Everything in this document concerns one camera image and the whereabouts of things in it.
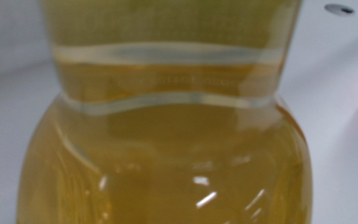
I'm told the silver table grommet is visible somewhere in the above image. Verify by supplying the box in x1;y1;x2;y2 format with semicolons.
324;3;356;16

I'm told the yellow tea bottle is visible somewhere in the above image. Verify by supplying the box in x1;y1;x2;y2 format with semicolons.
16;0;313;224

